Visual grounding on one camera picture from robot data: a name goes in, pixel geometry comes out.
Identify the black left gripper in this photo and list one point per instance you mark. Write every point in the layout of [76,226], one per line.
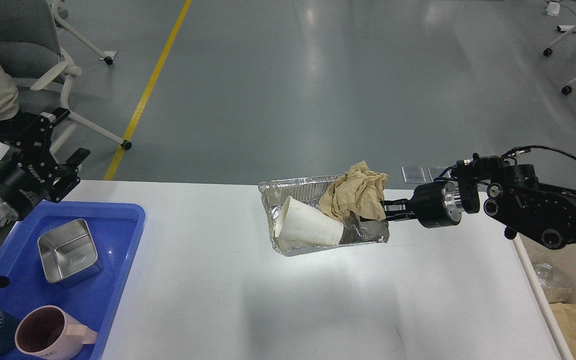
[34,175]

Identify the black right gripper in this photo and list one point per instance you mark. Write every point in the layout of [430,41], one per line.
[434,205]

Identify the brown paper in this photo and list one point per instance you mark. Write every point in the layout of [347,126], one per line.
[358,191]

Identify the aluminium foil container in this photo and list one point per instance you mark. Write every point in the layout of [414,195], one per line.
[309,190]

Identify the white paper cup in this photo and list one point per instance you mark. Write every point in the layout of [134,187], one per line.
[300,225]

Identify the stainless steel rectangular tray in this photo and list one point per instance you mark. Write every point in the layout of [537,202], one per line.
[68,254]

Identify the pink mug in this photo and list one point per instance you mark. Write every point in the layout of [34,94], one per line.
[49,333]

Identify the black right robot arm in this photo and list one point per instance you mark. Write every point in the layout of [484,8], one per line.
[507,191]

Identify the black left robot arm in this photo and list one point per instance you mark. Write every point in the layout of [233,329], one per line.
[32,174]

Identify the floor outlet cover left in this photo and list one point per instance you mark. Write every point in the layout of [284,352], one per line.
[414,174]

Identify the floor outlet cover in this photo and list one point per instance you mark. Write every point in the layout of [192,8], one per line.
[414,174]
[435,172]

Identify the floor outlet cover right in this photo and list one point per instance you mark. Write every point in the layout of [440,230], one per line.
[435,172]

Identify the blue plastic tray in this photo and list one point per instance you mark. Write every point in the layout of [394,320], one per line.
[116,229]

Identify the grey office chair far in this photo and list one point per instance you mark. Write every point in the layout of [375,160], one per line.
[107,56]

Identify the grey office chair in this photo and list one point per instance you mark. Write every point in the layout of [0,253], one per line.
[107,56]
[30,48]

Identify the grey office chair near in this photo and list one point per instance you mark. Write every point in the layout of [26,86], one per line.
[30,48]

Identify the clear plastic bag in bin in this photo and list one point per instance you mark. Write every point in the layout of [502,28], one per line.
[557,286]

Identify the white plastic bin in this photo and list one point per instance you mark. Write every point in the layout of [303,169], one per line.
[563,259]

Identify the white power adapter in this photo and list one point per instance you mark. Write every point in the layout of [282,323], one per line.
[553,9]

